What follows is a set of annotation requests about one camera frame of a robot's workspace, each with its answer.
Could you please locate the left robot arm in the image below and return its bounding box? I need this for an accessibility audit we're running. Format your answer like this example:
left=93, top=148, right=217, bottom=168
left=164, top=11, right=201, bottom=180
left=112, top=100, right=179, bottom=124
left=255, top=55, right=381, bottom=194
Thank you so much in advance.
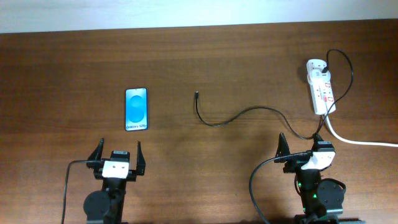
left=83, top=139, right=146, bottom=224

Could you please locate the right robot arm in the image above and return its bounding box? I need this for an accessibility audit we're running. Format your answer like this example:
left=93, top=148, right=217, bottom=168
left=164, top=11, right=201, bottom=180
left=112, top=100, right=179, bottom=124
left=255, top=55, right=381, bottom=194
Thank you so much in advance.
left=275, top=133, right=346, bottom=223

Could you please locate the white power strip cord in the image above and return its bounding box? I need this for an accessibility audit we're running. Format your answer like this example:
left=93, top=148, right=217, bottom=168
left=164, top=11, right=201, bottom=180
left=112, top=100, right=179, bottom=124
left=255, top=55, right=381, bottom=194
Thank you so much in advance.
left=323, top=102, right=398, bottom=148

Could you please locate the white USB charger plug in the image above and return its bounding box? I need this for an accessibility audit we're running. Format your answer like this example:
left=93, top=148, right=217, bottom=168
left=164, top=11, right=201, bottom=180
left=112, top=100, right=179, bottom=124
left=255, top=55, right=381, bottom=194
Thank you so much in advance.
left=307, top=67, right=331, bottom=85

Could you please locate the blue screen Galaxy smartphone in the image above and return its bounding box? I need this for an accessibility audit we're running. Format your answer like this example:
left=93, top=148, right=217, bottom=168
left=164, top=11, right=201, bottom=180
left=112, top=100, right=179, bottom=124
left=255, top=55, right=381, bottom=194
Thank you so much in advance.
left=125, top=88, right=148, bottom=131

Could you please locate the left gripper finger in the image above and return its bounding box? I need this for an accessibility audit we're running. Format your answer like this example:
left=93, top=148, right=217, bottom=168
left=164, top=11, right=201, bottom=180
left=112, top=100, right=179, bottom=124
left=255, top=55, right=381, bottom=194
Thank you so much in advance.
left=88, top=138, right=104, bottom=161
left=136, top=141, right=146, bottom=175

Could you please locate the black USB charging cable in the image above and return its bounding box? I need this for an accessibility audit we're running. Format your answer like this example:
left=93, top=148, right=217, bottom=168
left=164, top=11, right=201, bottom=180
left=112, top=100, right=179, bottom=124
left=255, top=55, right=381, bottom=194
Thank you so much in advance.
left=194, top=49, right=354, bottom=141

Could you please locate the white power strip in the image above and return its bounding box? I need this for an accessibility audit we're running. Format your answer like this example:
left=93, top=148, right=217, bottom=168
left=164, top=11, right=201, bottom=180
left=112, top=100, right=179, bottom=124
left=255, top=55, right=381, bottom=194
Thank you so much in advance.
left=306, top=59, right=336, bottom=115

